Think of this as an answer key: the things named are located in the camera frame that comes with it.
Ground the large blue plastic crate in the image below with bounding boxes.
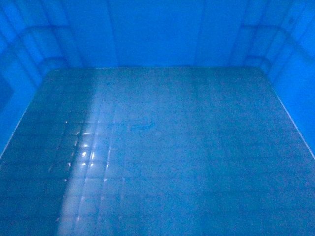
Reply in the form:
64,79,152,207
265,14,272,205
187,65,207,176
0,0,315,236

